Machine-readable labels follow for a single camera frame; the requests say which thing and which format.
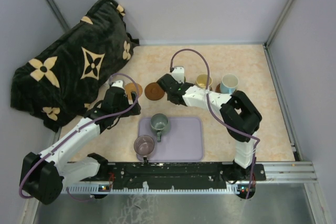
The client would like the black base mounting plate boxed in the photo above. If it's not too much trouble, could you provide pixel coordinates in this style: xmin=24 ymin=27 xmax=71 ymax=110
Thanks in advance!
xmin=78 ymin=161 xmax=266 ymax=190

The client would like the black floral plush blanket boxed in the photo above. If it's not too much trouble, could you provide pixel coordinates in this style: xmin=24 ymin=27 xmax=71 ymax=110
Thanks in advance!
xmin=10 ymin=0 xmax=139 ymax=131

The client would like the white mug blue handle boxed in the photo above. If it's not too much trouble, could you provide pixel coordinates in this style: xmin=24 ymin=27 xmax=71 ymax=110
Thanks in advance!
xmin=220 ymin=73 xmax=239 ymax=94

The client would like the aluminium frame rail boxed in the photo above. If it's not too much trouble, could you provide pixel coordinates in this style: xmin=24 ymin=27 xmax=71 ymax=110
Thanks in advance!
xmin=31 ymin=161 xmax=318 ymax=196

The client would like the cream mug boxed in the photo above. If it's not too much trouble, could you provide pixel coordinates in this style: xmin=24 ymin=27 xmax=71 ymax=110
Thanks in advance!
xmin=195 ymin=74 xmax=212 ymax=90

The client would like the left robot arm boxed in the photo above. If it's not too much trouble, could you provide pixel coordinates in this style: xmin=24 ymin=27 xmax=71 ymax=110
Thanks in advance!
xmin=19 ymin=86 xmax=141 ymax=205

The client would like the grey green mug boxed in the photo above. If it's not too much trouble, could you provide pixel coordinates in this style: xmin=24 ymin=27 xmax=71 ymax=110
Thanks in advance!
xmin=150 ymin=113 xmax=171 ymax=143

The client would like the dark wooden coaster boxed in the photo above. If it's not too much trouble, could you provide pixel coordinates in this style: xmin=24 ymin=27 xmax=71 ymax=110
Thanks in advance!
xmin=215 ymin=83 xmax=221 ymax=93
xmin=145 ymin=82 xmax=165 ymax=101

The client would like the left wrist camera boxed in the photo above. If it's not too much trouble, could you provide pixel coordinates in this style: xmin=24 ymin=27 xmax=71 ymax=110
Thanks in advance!
xmin=109 ymin=80 xmax=124 ymax=89

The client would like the lavender plastic tray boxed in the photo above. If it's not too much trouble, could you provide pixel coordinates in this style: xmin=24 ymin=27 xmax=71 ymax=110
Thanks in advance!
xmin=138 ymin=116 xmax=204 ymax=163

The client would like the purple glass mug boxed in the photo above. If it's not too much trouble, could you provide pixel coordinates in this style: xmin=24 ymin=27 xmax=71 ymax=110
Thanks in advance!
xmin=133 ymin=135 xmax=155 ymax=163

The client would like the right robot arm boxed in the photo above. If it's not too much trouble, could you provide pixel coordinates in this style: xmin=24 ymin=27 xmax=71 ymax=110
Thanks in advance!
xmin=157 ymin=74 xmax=262 ymax=180

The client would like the woven rattan coaster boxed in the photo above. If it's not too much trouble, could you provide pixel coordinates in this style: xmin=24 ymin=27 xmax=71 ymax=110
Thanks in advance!
xmin=124 ymin=83 xmax=143 ymax=100

